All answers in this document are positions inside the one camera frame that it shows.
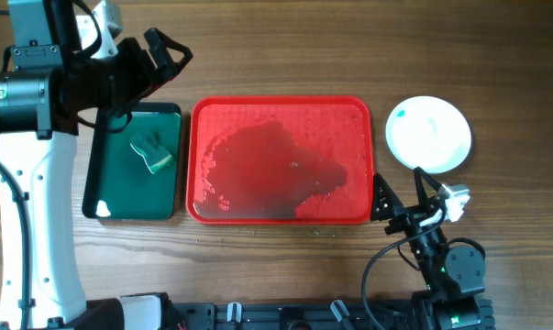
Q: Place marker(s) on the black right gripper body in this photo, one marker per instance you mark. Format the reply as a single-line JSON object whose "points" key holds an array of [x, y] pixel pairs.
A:
{"points": [[430, 243]]}

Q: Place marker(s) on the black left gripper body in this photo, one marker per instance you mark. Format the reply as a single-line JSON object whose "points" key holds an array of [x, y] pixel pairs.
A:
{"points": [[116, 82]]}

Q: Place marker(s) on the white plate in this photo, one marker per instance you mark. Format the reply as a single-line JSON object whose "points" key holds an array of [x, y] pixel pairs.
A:
{"points": [[430, 133]]}

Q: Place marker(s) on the green sponge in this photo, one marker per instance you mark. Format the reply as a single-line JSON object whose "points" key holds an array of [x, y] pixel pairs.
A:
{"points": [[155, 156]]}

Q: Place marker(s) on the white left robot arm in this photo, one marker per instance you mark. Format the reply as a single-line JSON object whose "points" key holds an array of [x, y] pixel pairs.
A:
{"points": [[48, 78]]}

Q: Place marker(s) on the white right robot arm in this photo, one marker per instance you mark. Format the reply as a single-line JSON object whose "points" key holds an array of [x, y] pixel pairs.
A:
{"points": [[453, 270]]}

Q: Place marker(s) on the red plastic tray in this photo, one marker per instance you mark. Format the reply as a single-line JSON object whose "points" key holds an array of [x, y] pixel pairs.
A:
{"points": [[279, 160]]}

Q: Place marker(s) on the black tub with green water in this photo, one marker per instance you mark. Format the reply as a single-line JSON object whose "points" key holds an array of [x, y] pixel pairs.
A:
{"points": [[119, 185]]}

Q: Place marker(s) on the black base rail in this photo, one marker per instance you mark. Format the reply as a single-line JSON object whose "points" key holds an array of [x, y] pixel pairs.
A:
{"points": [[390, 314]]}

